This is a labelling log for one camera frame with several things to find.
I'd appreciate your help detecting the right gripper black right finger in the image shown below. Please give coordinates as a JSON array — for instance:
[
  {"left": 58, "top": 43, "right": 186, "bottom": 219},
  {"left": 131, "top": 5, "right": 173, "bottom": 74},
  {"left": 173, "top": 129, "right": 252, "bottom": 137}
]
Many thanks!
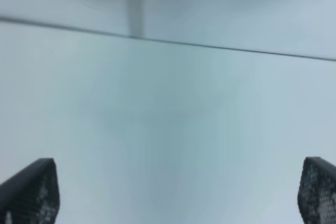
[{"left": 297, "top": 157, "right": 335, "bottom": 224}]

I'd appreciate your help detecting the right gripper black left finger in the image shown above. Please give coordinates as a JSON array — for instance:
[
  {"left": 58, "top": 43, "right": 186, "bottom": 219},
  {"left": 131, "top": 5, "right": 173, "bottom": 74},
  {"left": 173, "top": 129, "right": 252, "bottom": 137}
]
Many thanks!
[{"left": 1, "top": 158, "right": 60, "bottom": 224}]

